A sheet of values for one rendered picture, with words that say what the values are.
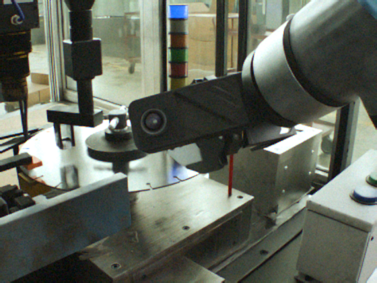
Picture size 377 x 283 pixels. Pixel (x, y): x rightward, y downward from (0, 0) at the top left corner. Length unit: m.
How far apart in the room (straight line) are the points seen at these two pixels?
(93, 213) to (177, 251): 0.20
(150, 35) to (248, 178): 0.60
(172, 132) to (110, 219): 0.15
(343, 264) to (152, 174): 0.31
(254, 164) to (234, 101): 0.47
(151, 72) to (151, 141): 0.93
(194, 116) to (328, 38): 0.13
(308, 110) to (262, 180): 0.52
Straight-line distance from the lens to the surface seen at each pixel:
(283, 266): 0.71
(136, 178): 0.54
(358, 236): 0.60
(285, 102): 0.29
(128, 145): 0.62
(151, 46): 1.23
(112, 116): 0.63
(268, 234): 0.77
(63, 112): 0.58
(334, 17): 0.24
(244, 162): 0.81
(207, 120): 0.33
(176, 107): 0.33
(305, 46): 0.26
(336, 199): 0.63
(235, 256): 0.71
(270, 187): 0.79
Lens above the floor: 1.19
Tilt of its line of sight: 21 degrees down
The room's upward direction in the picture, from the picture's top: straight up
